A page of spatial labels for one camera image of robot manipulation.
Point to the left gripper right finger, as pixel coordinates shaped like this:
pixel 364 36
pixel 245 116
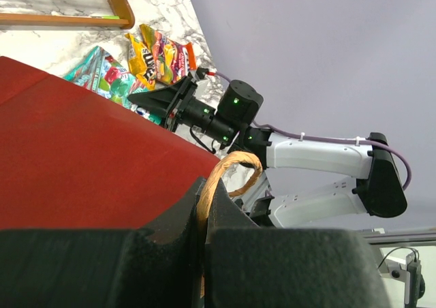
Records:
pixel 250 266

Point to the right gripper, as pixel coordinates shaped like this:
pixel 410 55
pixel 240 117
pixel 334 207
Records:
pixel 178 104

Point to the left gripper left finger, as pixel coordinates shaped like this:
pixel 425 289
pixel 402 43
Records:
pixel 152 266

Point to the orange Fox's candy bag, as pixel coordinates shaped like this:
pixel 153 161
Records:
pixel 173 60

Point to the yellow M&M's candy bag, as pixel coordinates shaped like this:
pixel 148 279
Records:
pixel 141 62

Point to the green Fox's mint bag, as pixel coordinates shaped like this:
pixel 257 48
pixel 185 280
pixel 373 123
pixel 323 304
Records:
pixel 100 73

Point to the red brown paper bag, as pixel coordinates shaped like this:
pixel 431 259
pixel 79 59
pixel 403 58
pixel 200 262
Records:
pixel 72 160

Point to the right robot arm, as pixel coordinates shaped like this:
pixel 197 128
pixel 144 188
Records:
pixel 370 181

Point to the wooden two-tier rack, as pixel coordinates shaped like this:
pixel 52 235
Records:
pixel 116 14

